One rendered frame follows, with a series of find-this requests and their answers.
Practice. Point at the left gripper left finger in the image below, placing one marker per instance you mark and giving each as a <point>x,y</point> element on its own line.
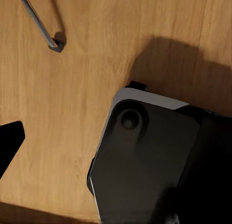
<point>12,136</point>

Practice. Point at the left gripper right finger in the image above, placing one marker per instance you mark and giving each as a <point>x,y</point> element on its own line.
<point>224,136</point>

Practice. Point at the swivel chair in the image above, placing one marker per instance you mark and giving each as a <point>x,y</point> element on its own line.
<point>54,44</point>

